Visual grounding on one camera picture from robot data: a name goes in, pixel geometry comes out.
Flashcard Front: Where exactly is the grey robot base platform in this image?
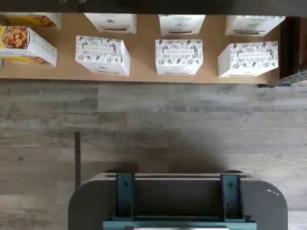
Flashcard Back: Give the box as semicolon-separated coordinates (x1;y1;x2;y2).
68;172;288;230

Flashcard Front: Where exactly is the brown shelf board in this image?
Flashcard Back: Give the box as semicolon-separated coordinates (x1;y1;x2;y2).
0;13;283;84

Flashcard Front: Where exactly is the white floral print box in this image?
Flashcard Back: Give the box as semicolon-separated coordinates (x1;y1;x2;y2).
217;41;279;78
154;38;204;75
83;13;138;34
75;35;131;77
224;15;286;37
158;14;206;36

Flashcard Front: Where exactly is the yellow granola box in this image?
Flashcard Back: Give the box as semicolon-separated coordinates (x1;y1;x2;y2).
0;25;58;68
0;13;62;31

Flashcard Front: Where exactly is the thin black floor bar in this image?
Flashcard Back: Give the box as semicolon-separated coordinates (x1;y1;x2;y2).
74;131;81;191

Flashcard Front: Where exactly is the teal metal mounting frame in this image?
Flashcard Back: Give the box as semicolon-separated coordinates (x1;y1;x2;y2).
103;172;257;230

